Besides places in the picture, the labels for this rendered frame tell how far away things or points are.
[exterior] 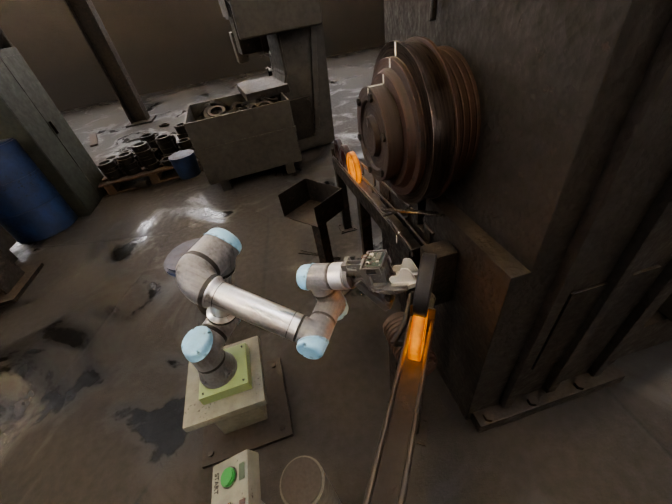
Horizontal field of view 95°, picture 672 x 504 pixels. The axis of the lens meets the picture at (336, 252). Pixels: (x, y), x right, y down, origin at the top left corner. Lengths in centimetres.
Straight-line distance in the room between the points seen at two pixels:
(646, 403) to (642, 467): 28
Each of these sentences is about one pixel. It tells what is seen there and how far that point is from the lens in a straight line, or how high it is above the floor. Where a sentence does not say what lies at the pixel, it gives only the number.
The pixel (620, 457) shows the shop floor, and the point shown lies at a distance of 175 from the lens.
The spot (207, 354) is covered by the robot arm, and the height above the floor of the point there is 54.
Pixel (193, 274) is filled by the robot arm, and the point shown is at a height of 95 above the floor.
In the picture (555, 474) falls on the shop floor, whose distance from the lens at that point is 163.
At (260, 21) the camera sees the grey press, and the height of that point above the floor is 137.
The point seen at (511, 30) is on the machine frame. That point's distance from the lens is 86.
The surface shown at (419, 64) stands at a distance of 89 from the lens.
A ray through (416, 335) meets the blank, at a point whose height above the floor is 76.
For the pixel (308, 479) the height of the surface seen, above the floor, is 52.
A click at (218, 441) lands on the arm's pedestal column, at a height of 2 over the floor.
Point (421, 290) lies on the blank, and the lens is 70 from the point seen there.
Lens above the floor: 147
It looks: 40 degrees down
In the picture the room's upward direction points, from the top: 10 degrees counter-clockwise
